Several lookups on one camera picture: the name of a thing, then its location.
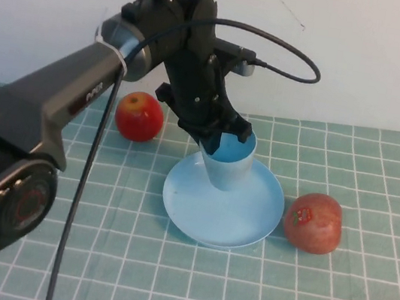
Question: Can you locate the light blue plate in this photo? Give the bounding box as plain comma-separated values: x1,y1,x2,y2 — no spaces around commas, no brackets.
155,144,292,257

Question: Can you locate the pale red apple with sticker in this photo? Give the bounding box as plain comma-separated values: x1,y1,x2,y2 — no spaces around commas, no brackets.
279,189,348,259

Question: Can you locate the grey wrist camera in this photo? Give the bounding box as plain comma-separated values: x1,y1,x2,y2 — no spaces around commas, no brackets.
211,38,259,78

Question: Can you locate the thick black camera cable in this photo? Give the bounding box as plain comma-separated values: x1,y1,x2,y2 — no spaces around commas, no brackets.
44,0,329,300

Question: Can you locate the green checked tablecloth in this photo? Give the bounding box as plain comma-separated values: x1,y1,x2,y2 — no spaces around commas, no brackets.
0,67,400,300

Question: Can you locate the light blue cup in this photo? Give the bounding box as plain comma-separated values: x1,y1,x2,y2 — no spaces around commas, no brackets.
193,126,259,197

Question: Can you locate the white zip tie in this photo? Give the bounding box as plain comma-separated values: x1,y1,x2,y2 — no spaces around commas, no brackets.
89,25,134,74

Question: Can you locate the shiny red apple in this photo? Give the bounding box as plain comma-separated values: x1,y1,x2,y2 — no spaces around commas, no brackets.
111,88,168,147

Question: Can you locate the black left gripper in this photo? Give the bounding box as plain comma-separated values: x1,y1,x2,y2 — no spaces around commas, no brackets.
146,32,266,165

